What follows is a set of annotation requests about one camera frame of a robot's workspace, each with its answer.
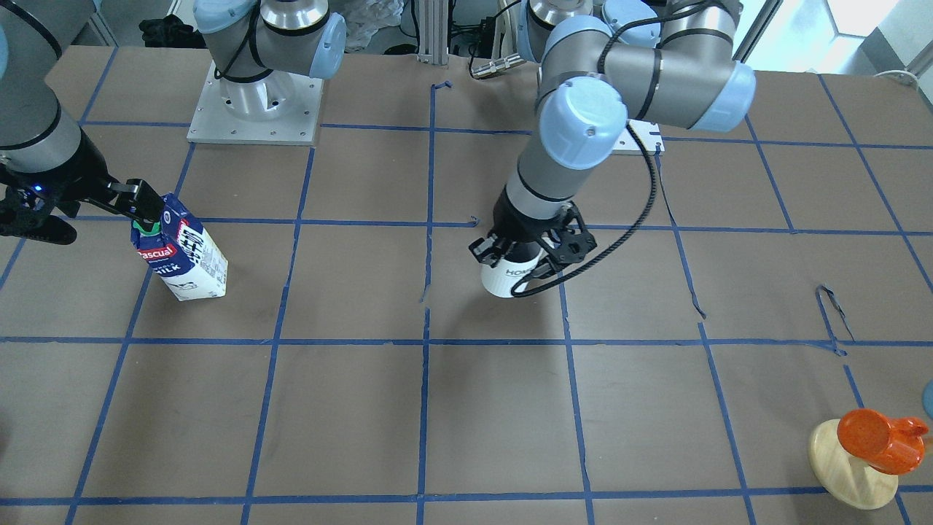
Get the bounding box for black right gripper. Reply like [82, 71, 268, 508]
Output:
[1, 132, 164, 245]

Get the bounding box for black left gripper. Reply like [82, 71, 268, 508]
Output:
[469, 192, 597, 280]

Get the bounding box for white HOME mug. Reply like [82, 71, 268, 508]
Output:
[480, 243, 543, 298]

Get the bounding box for blue white milk carton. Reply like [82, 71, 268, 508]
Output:
[130, 192, 229, 301]

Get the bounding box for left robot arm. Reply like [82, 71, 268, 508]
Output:
[470, 1, 756, 297]

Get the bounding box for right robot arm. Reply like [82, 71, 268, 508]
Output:
[1, 1, 347, 245]

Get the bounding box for orange cup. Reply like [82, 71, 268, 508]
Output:
[836, 408, 930, 475]

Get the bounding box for blue-grey cup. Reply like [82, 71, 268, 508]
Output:
[921, 380, 933, 419]

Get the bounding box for black braided cable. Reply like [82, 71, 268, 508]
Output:
[510, 120, 660, 298]

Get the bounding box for aluminium frame post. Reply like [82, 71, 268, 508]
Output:
[413, 0, 452, 69]

